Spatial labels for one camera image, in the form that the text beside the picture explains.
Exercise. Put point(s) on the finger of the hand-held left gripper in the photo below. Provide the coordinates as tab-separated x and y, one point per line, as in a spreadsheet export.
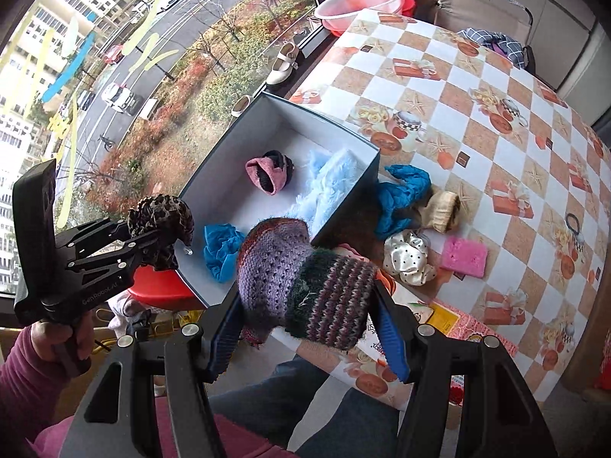
114	260
95	233

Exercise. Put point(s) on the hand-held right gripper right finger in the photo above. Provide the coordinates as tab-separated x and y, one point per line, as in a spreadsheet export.
392	338

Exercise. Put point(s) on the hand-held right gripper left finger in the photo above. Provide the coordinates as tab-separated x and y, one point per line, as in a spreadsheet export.
224	343

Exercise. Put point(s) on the leopard print scrunchie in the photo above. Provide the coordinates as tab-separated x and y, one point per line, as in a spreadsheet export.
162	214

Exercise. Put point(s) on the blue crinkled scrunchie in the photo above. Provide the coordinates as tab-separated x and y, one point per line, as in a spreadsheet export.
222	248
401	195

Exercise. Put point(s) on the purple knitted scrunchie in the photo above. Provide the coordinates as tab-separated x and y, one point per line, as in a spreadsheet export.
310	286

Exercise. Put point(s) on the light blue fluffy cloth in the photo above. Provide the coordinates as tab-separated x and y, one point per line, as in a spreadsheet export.
334	176

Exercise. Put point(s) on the pink and black sock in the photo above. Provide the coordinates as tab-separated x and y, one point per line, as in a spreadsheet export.
267	171

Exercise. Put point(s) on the grey cardboard box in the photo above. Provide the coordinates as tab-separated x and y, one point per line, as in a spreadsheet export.
305	124

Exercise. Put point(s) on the person's left forearm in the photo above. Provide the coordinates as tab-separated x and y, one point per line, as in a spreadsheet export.
24	391

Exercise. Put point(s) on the person's left hand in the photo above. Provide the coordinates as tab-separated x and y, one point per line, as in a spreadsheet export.
40	341

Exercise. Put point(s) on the red plastic stool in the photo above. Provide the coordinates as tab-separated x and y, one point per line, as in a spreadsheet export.
157	284

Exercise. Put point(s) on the white crumpled cloth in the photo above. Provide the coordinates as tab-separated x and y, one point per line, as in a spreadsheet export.
126	307

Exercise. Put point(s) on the white polka dot scrunchie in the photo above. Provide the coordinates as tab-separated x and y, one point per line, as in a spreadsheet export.
408	257

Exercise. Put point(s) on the person's legs in jeans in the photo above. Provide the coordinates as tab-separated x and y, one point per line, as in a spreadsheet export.
296	400

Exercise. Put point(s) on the person's maroon sweater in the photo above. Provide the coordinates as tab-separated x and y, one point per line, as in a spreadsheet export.
238	434

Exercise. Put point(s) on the small pink sponge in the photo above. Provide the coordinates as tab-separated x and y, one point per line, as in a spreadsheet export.
465	255

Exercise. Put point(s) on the beige sock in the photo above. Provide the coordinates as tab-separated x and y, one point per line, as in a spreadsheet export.
441	210

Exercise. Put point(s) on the large glass window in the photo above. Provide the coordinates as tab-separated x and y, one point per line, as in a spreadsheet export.
167	57

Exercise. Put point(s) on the white shoe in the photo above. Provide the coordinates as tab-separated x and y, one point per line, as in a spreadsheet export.
241	105
281	64

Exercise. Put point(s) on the checkered printed tablecloth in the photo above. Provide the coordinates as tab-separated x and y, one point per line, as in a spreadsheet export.
477	152

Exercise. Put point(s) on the dark checkered cloth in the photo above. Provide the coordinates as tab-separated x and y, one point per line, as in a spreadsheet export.
501	45

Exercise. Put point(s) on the red plastic basin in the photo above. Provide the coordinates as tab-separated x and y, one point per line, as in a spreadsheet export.
408	7

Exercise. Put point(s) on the pink plastic basin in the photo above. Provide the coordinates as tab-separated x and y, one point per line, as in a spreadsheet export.
358	4

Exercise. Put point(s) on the grey folding chair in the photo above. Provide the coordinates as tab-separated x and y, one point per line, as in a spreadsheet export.
477	0

